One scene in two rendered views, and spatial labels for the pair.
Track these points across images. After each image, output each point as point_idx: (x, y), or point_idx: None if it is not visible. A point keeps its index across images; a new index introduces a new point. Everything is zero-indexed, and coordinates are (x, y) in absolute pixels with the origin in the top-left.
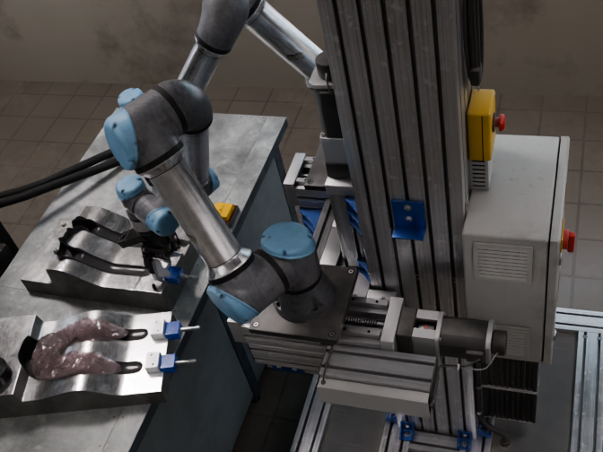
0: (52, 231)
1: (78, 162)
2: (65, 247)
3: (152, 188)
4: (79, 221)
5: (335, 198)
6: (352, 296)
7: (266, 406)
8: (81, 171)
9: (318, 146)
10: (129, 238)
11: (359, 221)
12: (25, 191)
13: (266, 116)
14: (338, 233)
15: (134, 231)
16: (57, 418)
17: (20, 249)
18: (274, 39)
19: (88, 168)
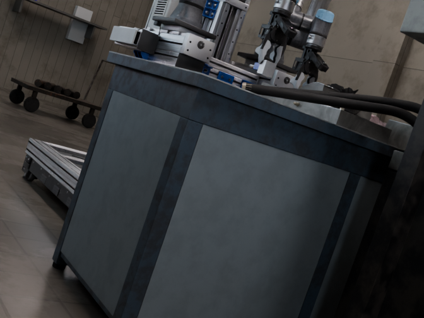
0: (353, 114)
1: (296, 91)
2: (349, 110)
3: (276, 64)
4: (335, 88)
5: (243, 14)
6: (242, 66)
7: None
8: (303, 89)
9: (187, 23)
10: (323, 60)
11: (243, 20)
12: (365, 94)
13: (117, 52)
14: (233, 41)
15: (318, 57)
16: None
17: (382, 142)
18: None
19: (293, 88)
